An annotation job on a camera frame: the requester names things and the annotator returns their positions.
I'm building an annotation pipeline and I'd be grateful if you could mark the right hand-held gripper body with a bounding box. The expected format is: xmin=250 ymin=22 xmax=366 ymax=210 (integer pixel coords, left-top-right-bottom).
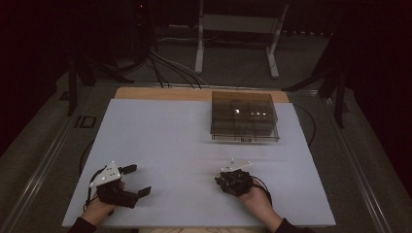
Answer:
xmin=214 ymin=157 xmax=256 ymax=198

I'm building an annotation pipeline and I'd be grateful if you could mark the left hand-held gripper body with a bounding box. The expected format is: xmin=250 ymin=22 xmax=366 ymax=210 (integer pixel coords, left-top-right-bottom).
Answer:
xmin=88 ymin=160 xmax=140 ymax=210

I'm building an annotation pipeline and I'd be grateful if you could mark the dark clear drawer box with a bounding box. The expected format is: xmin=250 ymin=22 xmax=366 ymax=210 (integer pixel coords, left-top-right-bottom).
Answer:
xmin=210 ymin=90 xmax=281 ymax=143

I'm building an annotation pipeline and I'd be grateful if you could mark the person's right hand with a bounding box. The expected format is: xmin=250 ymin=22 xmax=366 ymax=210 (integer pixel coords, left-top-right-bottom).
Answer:
xmin=237 ymin=179 xmax=275 ymax=216

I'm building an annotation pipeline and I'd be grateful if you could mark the person's left hand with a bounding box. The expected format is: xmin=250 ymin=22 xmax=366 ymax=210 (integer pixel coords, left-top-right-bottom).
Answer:
xmin=81 ymin=180 xmax=126 ymax=226

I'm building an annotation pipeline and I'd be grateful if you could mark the white table mat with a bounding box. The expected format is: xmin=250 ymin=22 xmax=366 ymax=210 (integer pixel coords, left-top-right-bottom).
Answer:
xmin=61 ymin=98 xmax=337 ymax=228

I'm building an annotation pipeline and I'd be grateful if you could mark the black floor plate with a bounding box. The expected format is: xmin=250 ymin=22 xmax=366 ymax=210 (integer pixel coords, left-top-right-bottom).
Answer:
xmin=74 ymin=115 xmax=97 ymax=129

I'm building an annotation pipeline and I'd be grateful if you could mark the white metal stand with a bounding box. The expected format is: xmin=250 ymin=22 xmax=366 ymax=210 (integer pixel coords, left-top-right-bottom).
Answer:
xmin=194 ymin=0 xmax=290 ymax=80

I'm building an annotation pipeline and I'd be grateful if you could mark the left hand-held gripper black cable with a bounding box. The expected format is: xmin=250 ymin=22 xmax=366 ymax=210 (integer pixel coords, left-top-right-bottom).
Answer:
xmin=84 ymin=165 xmax=108 ymax=211

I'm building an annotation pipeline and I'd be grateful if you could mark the hand-held gripper black cable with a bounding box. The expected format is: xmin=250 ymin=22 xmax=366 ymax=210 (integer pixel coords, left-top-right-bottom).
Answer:
xmin=251 ymin=176 xmax=274 ymax=207
xmin=84 ymin=165 xmax=108 ymax=211

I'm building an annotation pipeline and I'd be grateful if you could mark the thin black cable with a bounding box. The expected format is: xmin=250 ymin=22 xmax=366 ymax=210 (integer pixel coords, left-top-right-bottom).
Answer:
xmin=292 ymin=103 xmax=317 ymax=148
xmin=79 ymin=139 xmax=95 ymax=176

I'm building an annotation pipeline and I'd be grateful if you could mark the right hand-held gripper black cable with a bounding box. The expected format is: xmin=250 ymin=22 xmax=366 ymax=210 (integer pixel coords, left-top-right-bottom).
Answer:
xmin=251 ymin=176 xmax=274 ymax=207

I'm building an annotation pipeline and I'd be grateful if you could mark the metal floor rail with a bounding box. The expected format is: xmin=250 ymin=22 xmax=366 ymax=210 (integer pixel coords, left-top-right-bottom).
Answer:
xmin=324 ymin=96 xmax=395 ymax=233
xmin=0 ymin=115 xmax=77 ymax=233

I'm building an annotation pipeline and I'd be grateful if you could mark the black floor cable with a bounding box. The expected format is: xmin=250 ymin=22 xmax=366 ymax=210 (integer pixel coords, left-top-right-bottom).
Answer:
xmin=148 ymin=52 xmax=202 ymax=90

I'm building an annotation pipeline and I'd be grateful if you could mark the grey floor cable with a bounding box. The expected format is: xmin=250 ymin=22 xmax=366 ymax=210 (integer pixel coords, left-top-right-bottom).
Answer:
xmin=149 ymin=37 xmax=210 ymax=88

